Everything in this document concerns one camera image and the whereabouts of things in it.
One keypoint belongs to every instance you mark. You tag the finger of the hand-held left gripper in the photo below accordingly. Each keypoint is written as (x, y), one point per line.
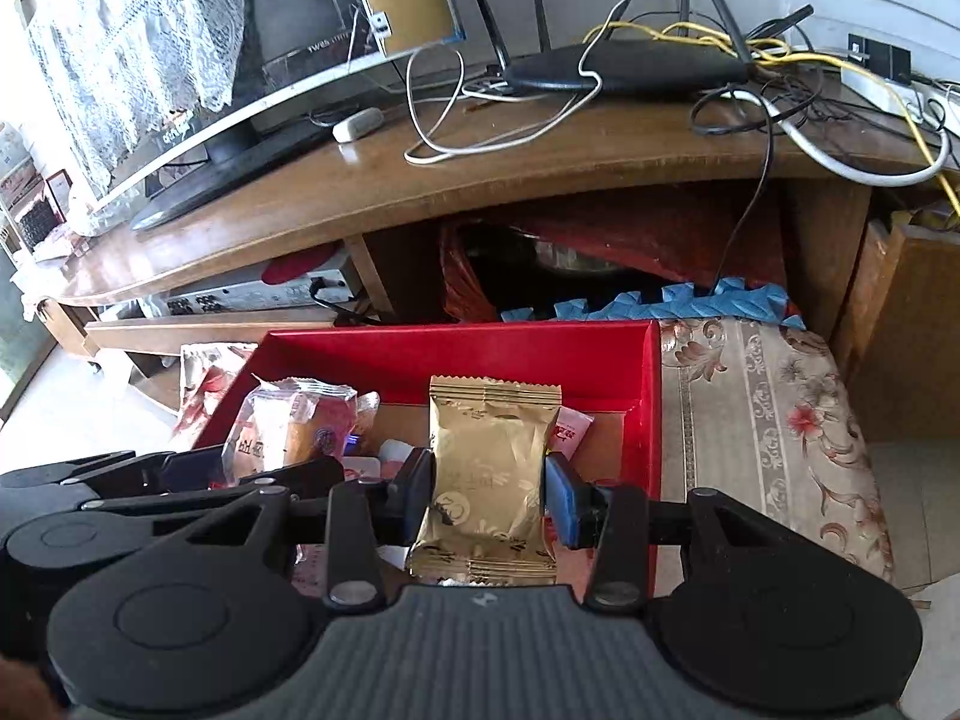
(191, 467)
(300, 474)

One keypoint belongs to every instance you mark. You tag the black router with antennas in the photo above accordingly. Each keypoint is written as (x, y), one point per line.
(622, 64)

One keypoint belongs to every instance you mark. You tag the small white device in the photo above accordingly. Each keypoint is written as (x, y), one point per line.
(358, 124)

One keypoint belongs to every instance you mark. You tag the white power strip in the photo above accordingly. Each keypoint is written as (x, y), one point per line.
(900, 94)

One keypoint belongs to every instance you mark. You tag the small red white packet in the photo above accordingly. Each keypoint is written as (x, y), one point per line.
(571, 431)

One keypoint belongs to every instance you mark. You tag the black power adapter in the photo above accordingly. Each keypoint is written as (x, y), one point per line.
(881, 58)

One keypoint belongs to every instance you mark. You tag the picture frame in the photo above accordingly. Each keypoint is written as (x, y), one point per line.
(56, 195)

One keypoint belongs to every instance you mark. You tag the gold foil snack packet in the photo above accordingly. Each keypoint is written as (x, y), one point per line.
(484, 480)

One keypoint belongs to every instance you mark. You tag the glossy printed bag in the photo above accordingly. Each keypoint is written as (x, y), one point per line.
(210, 382)

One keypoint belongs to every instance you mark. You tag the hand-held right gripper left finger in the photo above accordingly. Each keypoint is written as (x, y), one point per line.
(414, 499)

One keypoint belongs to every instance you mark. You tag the floral table cloth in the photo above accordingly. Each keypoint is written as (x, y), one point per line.
(765, 427)

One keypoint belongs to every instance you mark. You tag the red cardboard box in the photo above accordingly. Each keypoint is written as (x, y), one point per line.
(465, 360)

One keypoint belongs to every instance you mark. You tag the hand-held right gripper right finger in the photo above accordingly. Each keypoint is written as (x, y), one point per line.
(564, 499)

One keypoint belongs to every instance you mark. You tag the clear packet with brown bun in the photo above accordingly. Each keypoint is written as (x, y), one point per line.
(292, 427)

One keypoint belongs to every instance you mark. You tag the wooden television cabinet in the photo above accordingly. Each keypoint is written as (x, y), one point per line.
(465, 180)

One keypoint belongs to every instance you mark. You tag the silver media player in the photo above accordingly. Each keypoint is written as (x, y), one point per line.
(247, 292)

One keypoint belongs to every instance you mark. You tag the white lace cloth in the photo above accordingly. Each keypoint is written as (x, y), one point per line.
(135, 45)

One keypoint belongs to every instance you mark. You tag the flat screen television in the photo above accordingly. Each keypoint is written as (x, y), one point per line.
(300, 52)

